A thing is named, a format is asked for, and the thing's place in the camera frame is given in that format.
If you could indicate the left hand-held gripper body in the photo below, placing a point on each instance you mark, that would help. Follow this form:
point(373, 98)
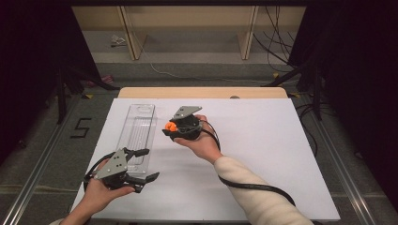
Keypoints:
point(115, 165)

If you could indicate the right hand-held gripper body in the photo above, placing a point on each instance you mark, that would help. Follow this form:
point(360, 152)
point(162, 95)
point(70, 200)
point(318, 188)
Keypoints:
point(189, 128)

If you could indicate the clear plastic tray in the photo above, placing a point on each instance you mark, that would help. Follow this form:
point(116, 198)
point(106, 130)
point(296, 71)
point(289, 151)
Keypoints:
point(137, 131)

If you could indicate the person's right hand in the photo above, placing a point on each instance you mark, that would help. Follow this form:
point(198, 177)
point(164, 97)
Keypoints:
point(205, 145)

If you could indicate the person's left hand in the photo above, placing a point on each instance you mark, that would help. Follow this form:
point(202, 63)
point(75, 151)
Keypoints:
point(98, 195)

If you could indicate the wooden table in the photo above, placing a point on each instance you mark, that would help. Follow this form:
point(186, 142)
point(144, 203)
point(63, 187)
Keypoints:
point(203, 92)

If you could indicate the white table sheet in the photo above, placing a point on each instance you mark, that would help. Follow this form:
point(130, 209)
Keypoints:
point(250, 140)

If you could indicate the pink object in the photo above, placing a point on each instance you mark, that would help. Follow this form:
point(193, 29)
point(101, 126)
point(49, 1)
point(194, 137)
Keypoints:
point(104, 79)

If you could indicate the crumpled white paper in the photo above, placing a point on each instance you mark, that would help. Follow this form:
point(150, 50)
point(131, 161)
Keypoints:
point(117, 40)

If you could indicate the beige desk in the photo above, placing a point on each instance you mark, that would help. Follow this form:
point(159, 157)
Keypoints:
point(187, 15)

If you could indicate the black curtain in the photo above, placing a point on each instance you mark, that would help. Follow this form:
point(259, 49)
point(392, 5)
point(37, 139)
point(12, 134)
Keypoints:
point(34, 62)
point(353, 62)

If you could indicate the black stand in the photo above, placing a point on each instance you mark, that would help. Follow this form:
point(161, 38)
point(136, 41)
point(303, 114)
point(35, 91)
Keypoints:
point(316, 93)

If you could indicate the metal floor rail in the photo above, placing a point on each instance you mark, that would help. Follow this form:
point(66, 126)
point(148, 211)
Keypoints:
point(34, 181)
point(341, 168)

